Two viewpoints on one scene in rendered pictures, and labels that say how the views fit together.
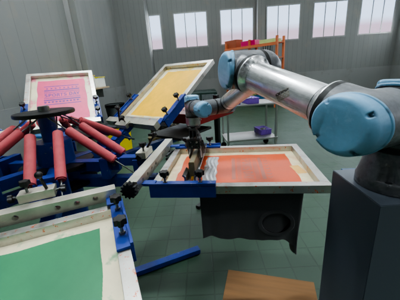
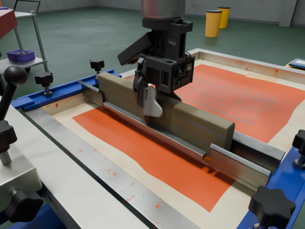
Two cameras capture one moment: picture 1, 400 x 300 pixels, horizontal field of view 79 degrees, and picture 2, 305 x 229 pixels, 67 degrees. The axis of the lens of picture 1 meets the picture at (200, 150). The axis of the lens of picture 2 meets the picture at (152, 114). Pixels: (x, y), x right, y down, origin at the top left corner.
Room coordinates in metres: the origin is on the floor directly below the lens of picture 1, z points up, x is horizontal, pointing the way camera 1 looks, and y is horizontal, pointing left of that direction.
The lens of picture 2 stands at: (1.01, 0.38, 1.27)
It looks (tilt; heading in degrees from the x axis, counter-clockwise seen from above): 30 degrees down; 305
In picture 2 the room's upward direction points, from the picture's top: straight up
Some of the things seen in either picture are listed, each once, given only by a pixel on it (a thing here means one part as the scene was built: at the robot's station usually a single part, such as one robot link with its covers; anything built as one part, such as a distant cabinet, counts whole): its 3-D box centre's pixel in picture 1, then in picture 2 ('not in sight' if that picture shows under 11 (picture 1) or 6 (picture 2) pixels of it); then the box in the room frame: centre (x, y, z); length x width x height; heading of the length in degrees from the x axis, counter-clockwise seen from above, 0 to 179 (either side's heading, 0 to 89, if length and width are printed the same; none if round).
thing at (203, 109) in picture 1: (203, 108); not in sight; (1.16, -0.03, 1.30); 0.11 x 0.11 x 0.08; 23
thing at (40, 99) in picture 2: (198, 149); (77, 95); (1.54, 0.01, 0.97); 0.30 x 0.05 x 0.07; 82
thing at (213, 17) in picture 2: not in sight; (213, 23); (3.34, -5.50, 0.30); 0.39 x 0.38 x 0.60; 88
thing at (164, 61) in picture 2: (194, 136); (164, 54); (1.24, 0.03, 1.15); 0.09 x 0.08 x 0.12; 172
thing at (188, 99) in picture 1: (192, 106); not in sight; (1.24, 0.02, 1.31); 0.09 x 0.08 x 0.11; 23
